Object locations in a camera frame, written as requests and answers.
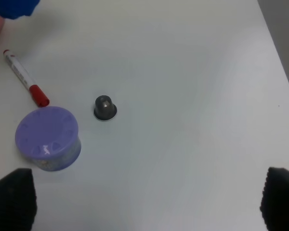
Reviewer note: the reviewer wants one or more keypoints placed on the red white marker pen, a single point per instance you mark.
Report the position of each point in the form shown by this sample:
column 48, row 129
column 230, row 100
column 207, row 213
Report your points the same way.
column 38, row 96

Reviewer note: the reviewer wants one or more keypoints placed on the purple lidded round container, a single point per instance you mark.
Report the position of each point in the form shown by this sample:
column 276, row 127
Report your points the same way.
column 49, row 137

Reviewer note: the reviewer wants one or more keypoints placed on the grey coffee capsule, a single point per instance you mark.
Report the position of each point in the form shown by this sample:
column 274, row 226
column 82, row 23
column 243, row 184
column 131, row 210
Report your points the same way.
column 104, row 109

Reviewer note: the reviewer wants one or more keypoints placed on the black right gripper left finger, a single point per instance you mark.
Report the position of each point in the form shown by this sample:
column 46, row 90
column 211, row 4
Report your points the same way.
column 18, row 201

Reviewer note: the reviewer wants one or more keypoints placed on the blue knotted cloth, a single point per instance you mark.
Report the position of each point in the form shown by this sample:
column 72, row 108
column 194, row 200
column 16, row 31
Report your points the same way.
column 13, row 9

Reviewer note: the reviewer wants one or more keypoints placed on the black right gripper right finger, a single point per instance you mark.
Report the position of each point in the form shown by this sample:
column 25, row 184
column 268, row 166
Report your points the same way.
column 275, row 201

